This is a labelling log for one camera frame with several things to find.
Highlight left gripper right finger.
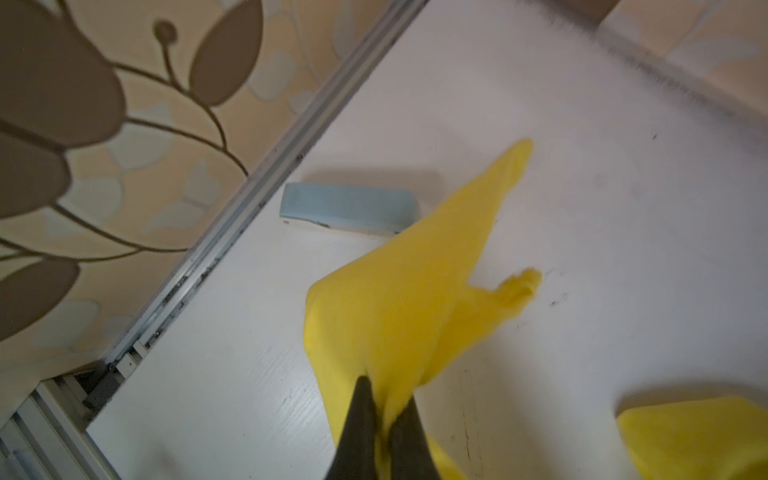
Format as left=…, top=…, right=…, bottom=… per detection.
left=388, top=397, right=440, bottom=480

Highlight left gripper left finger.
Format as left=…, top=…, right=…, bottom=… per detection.
left=325, top=376, right=378, bottom=480

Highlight yellow trousers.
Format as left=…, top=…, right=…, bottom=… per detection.
left=303, top=138, right=767, bottom=479

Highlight light blue stapler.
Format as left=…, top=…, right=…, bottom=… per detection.
left=279, top=183, right=420, bottom=236

